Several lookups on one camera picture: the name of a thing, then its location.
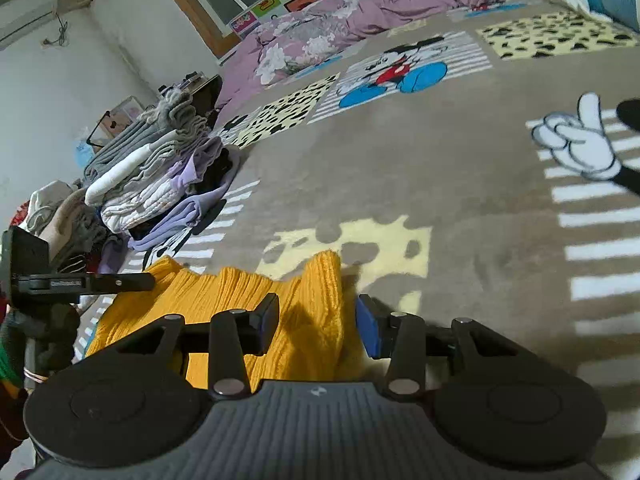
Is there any beige and striped clothes stack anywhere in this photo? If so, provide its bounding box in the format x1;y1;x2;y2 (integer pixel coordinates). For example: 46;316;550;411
25;180;126;276

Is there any yellow knit sweater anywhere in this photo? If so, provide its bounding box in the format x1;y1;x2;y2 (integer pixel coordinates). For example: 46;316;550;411
85;250;371;391

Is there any white wall air conditioner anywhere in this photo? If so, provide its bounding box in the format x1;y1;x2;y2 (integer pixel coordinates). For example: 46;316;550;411
0;0;58;51

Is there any black wire stand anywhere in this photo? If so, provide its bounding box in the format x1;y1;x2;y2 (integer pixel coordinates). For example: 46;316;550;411
86;109;126;147

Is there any light cardboard box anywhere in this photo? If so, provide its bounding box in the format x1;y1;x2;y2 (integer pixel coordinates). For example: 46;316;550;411
107;96;147;137

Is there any dark wooden desk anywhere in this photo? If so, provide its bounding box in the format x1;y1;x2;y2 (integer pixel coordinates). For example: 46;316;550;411
160;74;223;116

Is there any purple floral duvet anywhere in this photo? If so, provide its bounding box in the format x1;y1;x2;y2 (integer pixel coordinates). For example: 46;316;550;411
215;0;531;111

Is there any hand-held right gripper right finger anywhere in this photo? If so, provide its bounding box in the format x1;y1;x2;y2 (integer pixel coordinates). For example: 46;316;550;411
356;294;543;402

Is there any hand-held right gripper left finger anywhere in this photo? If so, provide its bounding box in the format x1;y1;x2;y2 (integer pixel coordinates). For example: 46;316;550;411
107;292;280;402

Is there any air conditioner power cable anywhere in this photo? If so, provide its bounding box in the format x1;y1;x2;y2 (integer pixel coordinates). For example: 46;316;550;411
45;10;68;47

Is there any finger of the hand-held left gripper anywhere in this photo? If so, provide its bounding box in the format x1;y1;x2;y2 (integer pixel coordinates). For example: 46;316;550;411
49;271;156;295

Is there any row of small desk items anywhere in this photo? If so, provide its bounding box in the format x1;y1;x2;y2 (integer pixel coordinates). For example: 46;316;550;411
160;74;201;96

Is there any cartoon mouse printed blanket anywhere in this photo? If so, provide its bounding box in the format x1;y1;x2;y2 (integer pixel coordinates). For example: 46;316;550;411
72;0;640;480

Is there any light blue plastic bag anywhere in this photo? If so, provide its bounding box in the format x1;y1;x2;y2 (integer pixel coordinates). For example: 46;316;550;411
75;137;101;168

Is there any grey and purple clothes stack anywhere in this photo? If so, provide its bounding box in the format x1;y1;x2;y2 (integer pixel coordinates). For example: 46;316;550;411
82;87;246;251

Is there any colourful alphabet headboard panel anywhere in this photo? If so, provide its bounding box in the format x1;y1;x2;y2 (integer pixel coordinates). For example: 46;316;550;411
227;0;401;41

